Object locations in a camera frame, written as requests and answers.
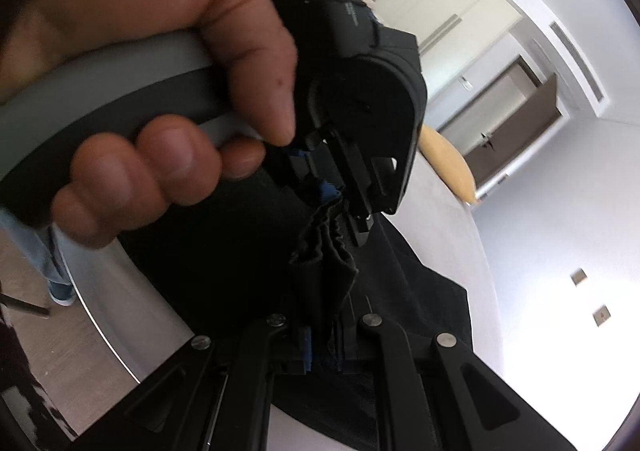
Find person's left hand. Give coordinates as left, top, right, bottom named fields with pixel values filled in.
left=0, top=0, right=301, bottom=252

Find black rod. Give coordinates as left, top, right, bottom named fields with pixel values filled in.
left=0, top=293, right=52, bottom=318

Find person's leg in jeans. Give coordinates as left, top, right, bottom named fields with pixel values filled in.
left=0, top=208, right=71, bottom=289

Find ceiling air vent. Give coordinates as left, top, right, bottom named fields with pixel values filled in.
left=548, top=20, right=607, bottom=103

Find yellow cushion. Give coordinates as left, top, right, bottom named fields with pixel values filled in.
left=417, top=124, right=476, bottom=206

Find person's blue shoe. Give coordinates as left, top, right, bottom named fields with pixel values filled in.
left=49, top=278, right=78, bottom=308

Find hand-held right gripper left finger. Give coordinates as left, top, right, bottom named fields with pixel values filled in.
left=75, top=313, right=317, bottom=451

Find black denim pants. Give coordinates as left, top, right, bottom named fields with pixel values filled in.
left=120, top=166, right=473, bottom=451

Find brown door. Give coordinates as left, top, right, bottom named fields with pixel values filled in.
left=462, top=72, right=560, bottom=187

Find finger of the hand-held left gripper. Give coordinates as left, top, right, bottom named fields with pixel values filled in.
left=277, top=141, right=346, bottom=212
left=320, top=126, right=401, bottom=249

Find bed with white sheet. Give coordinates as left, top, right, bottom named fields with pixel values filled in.
left=47, top=121, right=506, bottom=451

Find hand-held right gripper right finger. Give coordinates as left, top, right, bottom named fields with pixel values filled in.
left=334, top=312, right=576, bottom=451

